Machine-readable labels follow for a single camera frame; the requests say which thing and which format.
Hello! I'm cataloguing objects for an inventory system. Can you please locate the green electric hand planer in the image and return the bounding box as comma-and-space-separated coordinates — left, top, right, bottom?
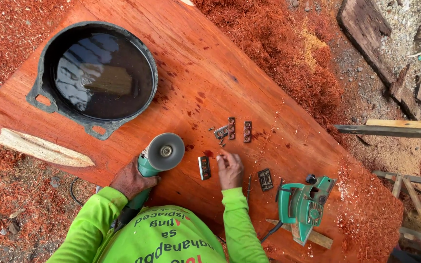
276, 174, 337, 246

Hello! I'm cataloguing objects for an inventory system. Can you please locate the black rubber basin with water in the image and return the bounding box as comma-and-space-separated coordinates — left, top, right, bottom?
26, 21, 159, 141

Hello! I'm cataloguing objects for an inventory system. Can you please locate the black planer power cord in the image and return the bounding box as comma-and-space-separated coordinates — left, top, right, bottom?
260, 221, 283, 243

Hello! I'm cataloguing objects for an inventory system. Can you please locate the large red wood slab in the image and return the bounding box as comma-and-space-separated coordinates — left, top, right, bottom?
0, 0, 404, 263

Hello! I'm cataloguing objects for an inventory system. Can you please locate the neon green printed shirt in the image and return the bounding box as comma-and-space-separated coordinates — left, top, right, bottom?
97, 205, 227, 263

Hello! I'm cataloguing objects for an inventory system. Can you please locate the black grinder power cord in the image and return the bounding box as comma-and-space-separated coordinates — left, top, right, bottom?
70, 178, 84, 206

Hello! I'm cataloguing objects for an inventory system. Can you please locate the dark slotted metal plate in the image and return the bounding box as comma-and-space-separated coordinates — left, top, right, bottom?
257, 168, 274, 191

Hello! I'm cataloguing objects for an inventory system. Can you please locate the pale wooden stick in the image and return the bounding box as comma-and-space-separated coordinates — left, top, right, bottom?
265, 219, 333, 250

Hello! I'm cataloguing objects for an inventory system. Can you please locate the green angle grinder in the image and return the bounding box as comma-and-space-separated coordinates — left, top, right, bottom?
114, 132, 185, 234

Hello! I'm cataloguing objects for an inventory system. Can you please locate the rough wooden frame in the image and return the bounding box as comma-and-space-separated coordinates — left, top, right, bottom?
372, 170, 421, 249

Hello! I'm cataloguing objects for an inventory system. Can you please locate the person's right hand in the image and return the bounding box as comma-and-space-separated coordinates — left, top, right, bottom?
216, 149, 245, 190

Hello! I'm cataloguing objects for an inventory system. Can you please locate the silver planer blade clamp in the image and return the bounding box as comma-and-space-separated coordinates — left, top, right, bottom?
198, 156, 211, 180

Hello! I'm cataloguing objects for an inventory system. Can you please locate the long grey wooden beam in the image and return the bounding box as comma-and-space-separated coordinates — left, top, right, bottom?
334, 119, 421, 140

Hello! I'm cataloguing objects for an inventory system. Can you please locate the silver planer blade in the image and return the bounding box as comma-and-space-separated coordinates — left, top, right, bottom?
214, 125, 229, 140

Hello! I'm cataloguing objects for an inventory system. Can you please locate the dark weathered wood plank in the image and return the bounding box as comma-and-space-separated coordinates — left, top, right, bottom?
336, 0, 421, 119

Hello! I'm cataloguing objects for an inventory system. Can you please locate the person's left hand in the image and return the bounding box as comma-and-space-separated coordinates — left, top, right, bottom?
109, 156, 162, 201

